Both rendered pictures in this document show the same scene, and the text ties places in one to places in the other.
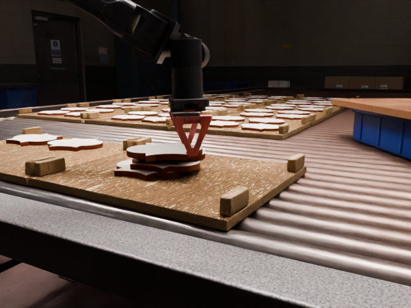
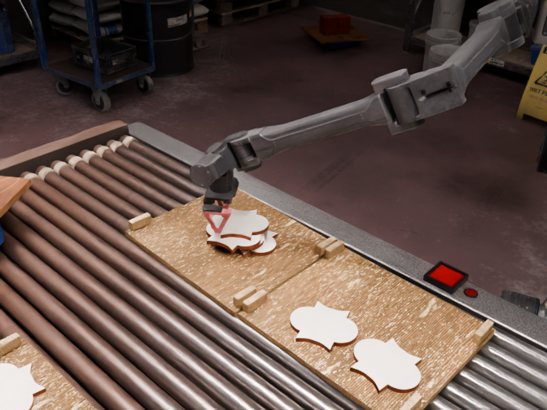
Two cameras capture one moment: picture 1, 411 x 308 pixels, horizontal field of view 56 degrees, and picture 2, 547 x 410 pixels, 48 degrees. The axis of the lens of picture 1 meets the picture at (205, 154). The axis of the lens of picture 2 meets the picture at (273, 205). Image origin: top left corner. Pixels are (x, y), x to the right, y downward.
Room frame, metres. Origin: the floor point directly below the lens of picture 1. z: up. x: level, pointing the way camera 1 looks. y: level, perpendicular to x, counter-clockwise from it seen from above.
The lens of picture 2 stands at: (1.92, 0.44, 1.82)
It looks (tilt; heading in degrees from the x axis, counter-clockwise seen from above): 32 degrees down; 193
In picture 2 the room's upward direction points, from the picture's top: 2 degrees clockwise
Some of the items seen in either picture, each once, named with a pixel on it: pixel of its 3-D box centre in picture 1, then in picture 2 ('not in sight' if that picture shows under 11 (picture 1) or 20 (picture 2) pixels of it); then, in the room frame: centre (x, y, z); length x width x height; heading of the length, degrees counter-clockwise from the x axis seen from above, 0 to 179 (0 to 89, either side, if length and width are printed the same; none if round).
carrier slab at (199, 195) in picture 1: (175, 175); (231, 241); (0.73, 0.06, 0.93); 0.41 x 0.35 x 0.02; 59
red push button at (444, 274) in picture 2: not in sight; (445, 277); (0.72, 0.58, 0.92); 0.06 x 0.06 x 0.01; 62
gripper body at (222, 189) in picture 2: (187, 87); (220, 180); (0.72, 0.03, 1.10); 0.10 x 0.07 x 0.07; 9
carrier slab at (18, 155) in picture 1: (36, 153); (365, 324); (0.93, 0.42, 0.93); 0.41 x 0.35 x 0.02; 60
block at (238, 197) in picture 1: (234, 200); not in sight; (0.51, -0.04, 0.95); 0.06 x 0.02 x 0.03; 149
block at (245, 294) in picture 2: (142, 143); (244, 296); (0.94, 0.16, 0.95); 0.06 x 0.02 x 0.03; 149
